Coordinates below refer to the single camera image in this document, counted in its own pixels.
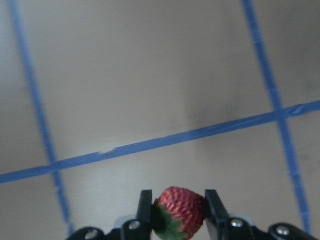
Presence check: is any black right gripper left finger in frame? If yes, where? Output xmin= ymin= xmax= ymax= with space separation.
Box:
xmin=121 ymin=189 xmax=153 ymax=240

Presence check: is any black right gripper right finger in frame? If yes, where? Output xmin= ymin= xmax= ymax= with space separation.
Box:
xmin=204 ymin=189 xmax=254 ymax=240

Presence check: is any strawberry with green cap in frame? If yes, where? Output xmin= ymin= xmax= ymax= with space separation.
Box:
xmin=151 ymin=186 xmax=205 ymax=240

